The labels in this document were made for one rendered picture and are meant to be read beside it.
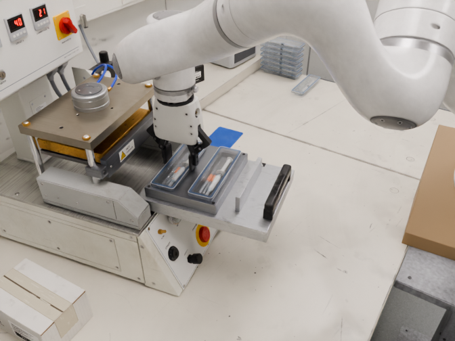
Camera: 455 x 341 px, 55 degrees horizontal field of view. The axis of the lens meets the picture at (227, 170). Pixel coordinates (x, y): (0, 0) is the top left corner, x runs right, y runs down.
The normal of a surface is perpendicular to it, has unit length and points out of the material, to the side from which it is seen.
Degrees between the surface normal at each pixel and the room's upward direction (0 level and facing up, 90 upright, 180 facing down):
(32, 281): 1
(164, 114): 90
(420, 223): 44
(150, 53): 71
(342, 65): 101
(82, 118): 0
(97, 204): 90
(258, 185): 0
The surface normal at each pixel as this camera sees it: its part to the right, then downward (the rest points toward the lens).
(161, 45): -0.20, 0.25
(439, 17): 0.15, -0.08
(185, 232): 0.85, -0.14
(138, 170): 0.00, -0.80
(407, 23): -0.46, -0.23
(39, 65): 0.93, 0.22
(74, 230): -0.37, 0.56
